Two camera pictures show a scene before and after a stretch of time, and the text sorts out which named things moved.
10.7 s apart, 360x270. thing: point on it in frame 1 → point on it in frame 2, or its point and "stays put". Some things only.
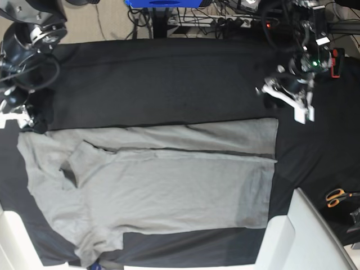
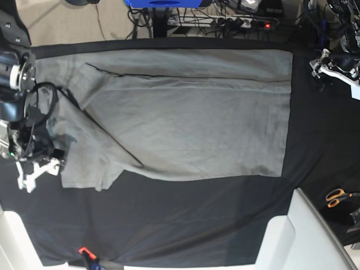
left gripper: [16, 98] → [34, 140]
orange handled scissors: [333, 197] stays put
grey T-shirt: [91, 185] → [205, 112]
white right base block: [301, 240] stays put
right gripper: [293, 85] → [343, 62]
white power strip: [242, 21] stays put
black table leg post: [160, 19] stays put
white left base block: [17, 251] stays put
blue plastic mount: [163, 3] stays put
